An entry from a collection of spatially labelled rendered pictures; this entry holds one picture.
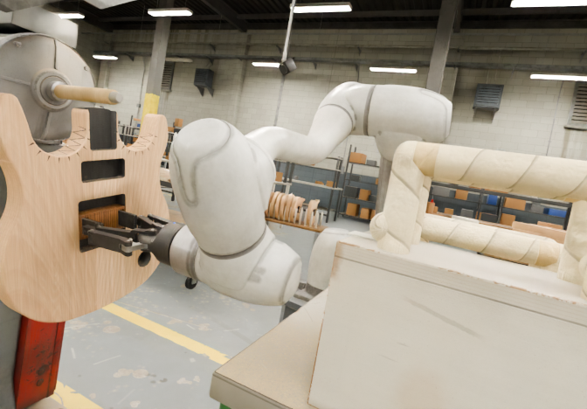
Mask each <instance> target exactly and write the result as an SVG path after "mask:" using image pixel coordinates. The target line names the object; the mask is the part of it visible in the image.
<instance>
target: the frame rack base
mask: <svg viewBox="0 0 587 409"><path fill-rule="evenodd" d="M376 245H377V242H376V241H373V240H369V239H363V238H359V237H356V236H351V237H348V238H345V239H340V240H337V242H336V247H335V256H334V260H333V266H332V270H331V275H330V280H329V284H328V293H327V299H326V303H325V308H324V313H323V317H322V323H321V331H320V336H319V341H318V346H317V351H316V355H315V360H314V369H313V374H312V378H311V384H310V388H309V394H308V398H307V403H308V404H309V405H311V406H313V407H315V408H317V409H587V301H586V300H584V299H582V298H581V297H580V294H581V291H582V286H579V285H576V284H573V283H569V282H567V281H563V280H560V279H558V278H556V277H557V273H554V272H550V271H547V270H542V269H539V268H535V267H528V266H524V265H521V264H517V263H513V262H509V261H505V260H498V259H495V258H491V257H487V256H483V255H479V254H476V253H469V252H465V251H461V250H457V249H453V248H450V247H446V246H439V245H435V244H431V243H427V242H424V241H419V245H411V249H410V253H409V254H399V253H391V252H387V251H384V250H382V249H380V248H378V247H376Z"/></svg>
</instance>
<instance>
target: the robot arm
mask: <svg viewBox="0 0 587 409"><path fill-rule="evenodd" d="M451 118H452V103H451V102H450V101H449V100H448V99H447V98H446V97H445V96H443V95H441V94H437V93H435V92H433V91H431V90H427V89H423V88H420V87H408V86H399V85H366V84H360V83H357V82H346V83H343V84H341V85H340V86H338V87H336V88H334V89H333V90H332V91H331V92H330V93H329V94H328V95H327V96H326V97H325V99H324V100H323V101H322V103H321V105H320V106H319V108H318V110H317V112H316V114H315V116H314V120H313V124H312V127H311V129H310V131H309V134H308V135H302V134H299V133H296V132H293V131H291V130H288V129H284V128H279V127H263V128H258V129H255V130H253V131H252V132H250V133H248V134H247V135H243V134H242V133H241V132H239V131H238V130H237V129H236V128H235V127H233V126H232V125H231V124H230V123H228V122H227V121H223V120H218V119H212V118H207V119H202V120H198V121H194V122H192V123H190V124H189V125H187V126H185V127H184V128H183V129H181V130H180V132H179V133H178V134H177V136H176V138H175V139H174V140H173V142H172V143H171V145H170V150H169V175H170V181H171V184H172V188H173V191H174V194H175V197H176V201H177V203H178V206H179V209H180V212H181V213H182V216H183V219H184V222H185V223H186V224H184V223H179V222H174V221H171V220H168V219H166V218H161V217H158V216H156V215H154V214H148V216H147V217H145V216H142V215H140V216H137V215H136V214H133V213H130V212H126V211H121V210H118V223H119V225H121V226H124V227H127V228H130V229H133V230H126V229H120V228H113V227H105V226H104V224H103V223H101V222H98V221H94V220H91V219H89V218H83V219H82V234H85V235H87V236H88V244H89V245H92V246H97V247H101V248H105V249H107V250H111V251H115V252H117V253H121V254H123V255H124V256H126V257H130V256H132V255H133V251H136V250H141V251H143V252H150V253H152V254H154V256H155V257H156V259H157V260H158V261H159V262H161V263H163V264H166V265H169V266H171V267H172V268H173V270H174V271H175V272H177V273H178V274H182V275H185V276H188V277H190V278H192V279H194V280H196V281H201V282H203V283H205V284H207V285H208V286H209V287H210V288H212V289H213V290H215V291H217V292H219V293H220V294H222V295H226V296H229V297H231V298H233V299H236V300H239V301H242V302H247V303H251V304H256V305H262V306H282V305H284V304H285V303H286V302H288V301H289V300H290V299H291V298H292V297H295V298H298V299H301V300H303V301H306V302H309V301H310V300H312V299H313V298H315V297H316V296H317V295H318V294H319V293H321V292H322V291H323V290H325V289H326V288H328V284H329V280H330V275H331V270H332V266H333V260H334V256H335V247H336V242H337V240H340V239H345V238H348V237H351V236H352V235H348V232H350V231H348V230H345V229H341V228H326V229H325V230H324V231H323V232H322V233H321V234H320V235H319V237H318V238H317V240H316V241H315V243H314V247H313V250H312V252H311V256H310V261H309V265H308V272H307V281H301V280H300V276H301V267H302V261H301V258H300V256H299V255H298V254H297V253H296V252H295V251H294V250H293V249H292V248H291V247H289V246H288V245H287V244H285V243H284V242H281V241H279V240H277V239H275V236H274V234H273V233H272V232H271V230H270V229H269V228H268V226H267V224H266V221H265V214H264V212H265V211H266V210H267V208H268V203H269V198H270V195H271V191H272V187H273V183H274V181H275V178H276V169H275V166H274V163H273V160H274V159H280V160H284V161H288V162H292V163H299V164H304V165H311V164H316V163H319V162H321V161H322V160H324V159H325V158H326V157H327V156H328V155H329V154H330V153H331V152H332V151H333V150H334V149H335V148H336V147H337V146H338V145H339V144H340V143H341V142H342V141H343V140H344V139H346V138H347V137H348V136H349V135H366V136H372V137H375V142H376V147H377V149H378V151H379V153H380V154H381V158H380V168H379V177H378V186H377V195H376V213H375V216H376V215H377V214H378V213H381V212H383V208H384V204H385V199H386V195H387V190H388V185H389V181H390V172H391V167H392V163H393V158H394V154H395V152H396V150H397V147H398V146H399V145H400V144H401V143H403V142H407V141H416V142H431V143H441V142H443V141H444V140H445V139H446V137H447V136H448V135H449V133H450V126H451ZM137 226H138V228H137ZM138 233H139V234H138ZM297 288H298V289H300V291H296V290H297Z"/></svg>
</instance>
